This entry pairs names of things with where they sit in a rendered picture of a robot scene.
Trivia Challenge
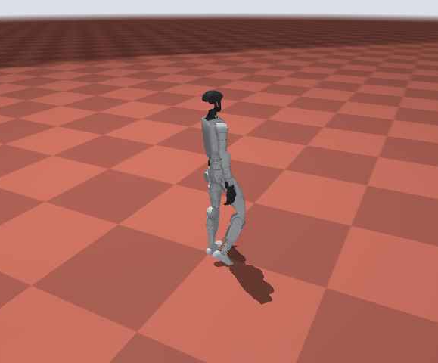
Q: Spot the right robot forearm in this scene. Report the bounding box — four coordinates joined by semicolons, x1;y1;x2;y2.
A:
220;152;234;187

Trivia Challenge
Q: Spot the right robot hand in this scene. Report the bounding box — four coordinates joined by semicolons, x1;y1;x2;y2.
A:
224;181;236;205

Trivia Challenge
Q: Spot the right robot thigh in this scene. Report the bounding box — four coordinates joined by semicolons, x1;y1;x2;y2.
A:
219;175;245;223

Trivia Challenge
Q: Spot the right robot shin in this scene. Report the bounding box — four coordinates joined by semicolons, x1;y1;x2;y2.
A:
221;217;246;256

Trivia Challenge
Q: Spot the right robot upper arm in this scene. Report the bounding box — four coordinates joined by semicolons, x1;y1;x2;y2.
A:
215;122;231;160

